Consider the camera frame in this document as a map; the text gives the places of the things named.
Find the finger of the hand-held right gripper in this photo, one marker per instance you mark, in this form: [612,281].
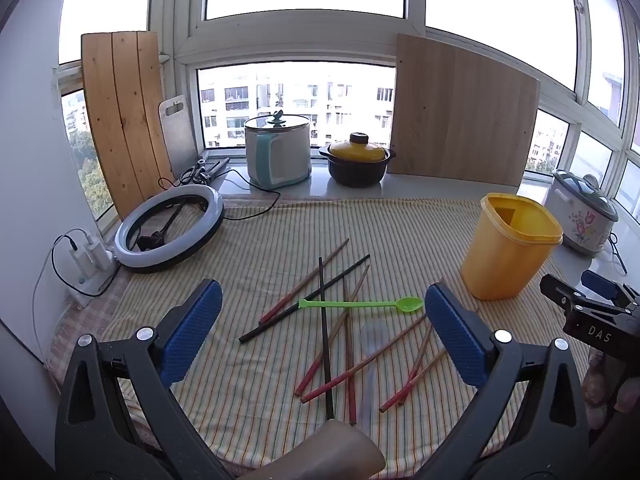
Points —
[570,296]
[600,284]

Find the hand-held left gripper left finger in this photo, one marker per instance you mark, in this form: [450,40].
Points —
[192,330]

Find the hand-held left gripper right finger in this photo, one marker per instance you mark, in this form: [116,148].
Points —
[455,335]

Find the brown red-tipped chopstick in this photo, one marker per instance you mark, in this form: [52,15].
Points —
[417,360]
[305,281]
[351,390]
[310,371]
[390,339]
[425,368]

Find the green plastic spoon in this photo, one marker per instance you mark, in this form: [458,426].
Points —
[412,305]

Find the yellow plastic container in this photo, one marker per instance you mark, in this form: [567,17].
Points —
[505,260]

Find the clear plastic spoon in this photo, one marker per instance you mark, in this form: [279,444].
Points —
[374,335]

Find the black chopstick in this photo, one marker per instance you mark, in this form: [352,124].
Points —
[321,285]
[350,268]

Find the person's right hand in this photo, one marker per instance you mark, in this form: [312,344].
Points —
[596,390]

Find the floral white rice cooker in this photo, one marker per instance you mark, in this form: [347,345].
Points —
[580,220]

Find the white power strip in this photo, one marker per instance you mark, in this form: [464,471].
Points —
[97,280]

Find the white charger plug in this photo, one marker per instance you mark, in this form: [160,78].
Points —
[87,257]

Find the striped tablecloth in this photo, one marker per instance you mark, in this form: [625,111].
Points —
[280,230]

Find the folded black tripod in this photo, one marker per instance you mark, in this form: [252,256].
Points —
[205,172]

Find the brown rounded object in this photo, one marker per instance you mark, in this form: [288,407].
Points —
[345,450]

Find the dark clay pot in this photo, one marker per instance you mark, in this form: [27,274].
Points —
[357,172]

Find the white cutting board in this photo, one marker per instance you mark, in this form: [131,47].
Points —
[177,140]

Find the teal and white electric cooker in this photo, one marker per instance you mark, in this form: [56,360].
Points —
[285,155]

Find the yellow pot lid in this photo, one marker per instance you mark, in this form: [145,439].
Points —
[357,150]

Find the light wood board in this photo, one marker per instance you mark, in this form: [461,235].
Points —
[460,110]

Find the wooden plank board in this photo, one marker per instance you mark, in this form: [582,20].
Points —
[125,110]

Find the white window frame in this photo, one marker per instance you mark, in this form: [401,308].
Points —
[305,35]

